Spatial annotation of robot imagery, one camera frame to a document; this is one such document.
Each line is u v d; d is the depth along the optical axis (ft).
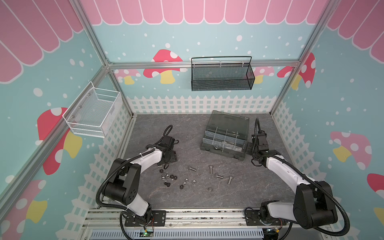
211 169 2.97
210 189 2.72
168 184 2.78
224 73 3.10
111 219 2.50
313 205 1.36
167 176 2.87
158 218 2.44
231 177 2.85
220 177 2.87
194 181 2.79
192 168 2.99
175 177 2.89
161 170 2.97
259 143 2.22
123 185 1.49
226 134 3.38
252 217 2.43
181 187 2.78
